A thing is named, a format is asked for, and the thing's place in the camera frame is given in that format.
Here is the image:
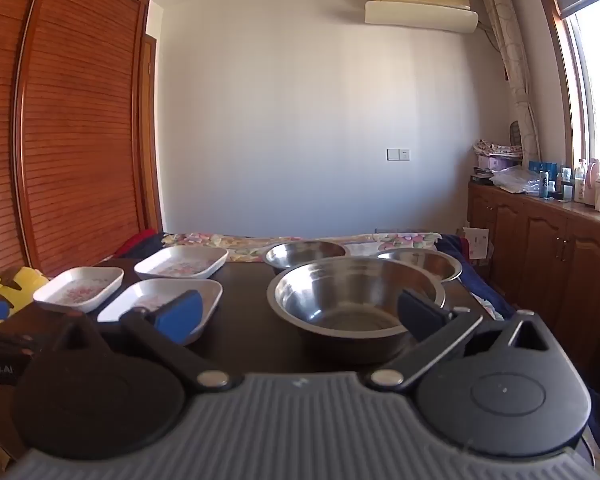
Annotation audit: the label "yellow plush toy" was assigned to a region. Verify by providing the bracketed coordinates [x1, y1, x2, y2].
[0, 266, 50, 330]

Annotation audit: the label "navy blue blanket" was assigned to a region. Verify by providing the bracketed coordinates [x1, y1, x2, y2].
[436, 233, 520, 322]
[124, 233, 175, 262]

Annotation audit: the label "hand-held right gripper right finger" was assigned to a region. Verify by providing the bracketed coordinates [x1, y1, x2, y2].
[362, 290, 556, 393]

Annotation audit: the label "red cloth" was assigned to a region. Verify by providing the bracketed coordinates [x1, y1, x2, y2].
[114, 229, 159, 257]

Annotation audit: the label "floral bedsheet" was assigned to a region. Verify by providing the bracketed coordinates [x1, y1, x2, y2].
[162, 231, 444, 264]

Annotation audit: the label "stack of folded cloth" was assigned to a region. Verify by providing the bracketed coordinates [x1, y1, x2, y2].
[472, 137, 524, 157]

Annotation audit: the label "small steel bowl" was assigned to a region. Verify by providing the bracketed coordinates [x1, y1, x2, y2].
[263, 241, 349, 276]

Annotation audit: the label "large steel bowl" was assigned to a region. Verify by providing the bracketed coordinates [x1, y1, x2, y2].
[267, 256, 448, 363]

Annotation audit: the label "wooden cabinet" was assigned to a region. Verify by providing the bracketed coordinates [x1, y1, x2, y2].
[467, 180, 600, 393]

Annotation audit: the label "white card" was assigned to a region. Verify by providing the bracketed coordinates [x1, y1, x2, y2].
[462, 227, 492, 262]

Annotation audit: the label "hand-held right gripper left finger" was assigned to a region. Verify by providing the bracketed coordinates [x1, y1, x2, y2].
[50, 290, 243, 393]

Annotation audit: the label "row of toiletry bottles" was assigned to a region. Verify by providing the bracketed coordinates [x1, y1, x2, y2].
[527, 156, 600, 213]

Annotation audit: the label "clear plastic bags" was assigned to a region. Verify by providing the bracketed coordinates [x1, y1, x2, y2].
[489, 165, 542, 195]

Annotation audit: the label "medium steel bowl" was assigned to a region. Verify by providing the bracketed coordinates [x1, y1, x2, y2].
[375, 247, 464, 284]

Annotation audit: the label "white floral rectangular plate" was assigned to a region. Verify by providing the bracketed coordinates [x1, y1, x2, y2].
[134, 245, 229, 281]
[32, 266, 125, 314]
[96, 278, 224, 346]

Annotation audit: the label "wooden sliding wardrobe door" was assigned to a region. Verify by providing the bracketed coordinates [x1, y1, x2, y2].
[0, 0, 164, 283]

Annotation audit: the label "purple box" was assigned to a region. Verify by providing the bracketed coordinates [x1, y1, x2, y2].
[477, 154, 522, 172]

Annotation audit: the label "cream patterned curtain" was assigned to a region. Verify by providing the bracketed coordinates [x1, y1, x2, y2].
[477, 0, 542, 166]

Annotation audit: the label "white air deflector panel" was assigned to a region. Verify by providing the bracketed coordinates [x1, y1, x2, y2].
[364, 1, 480, 31]

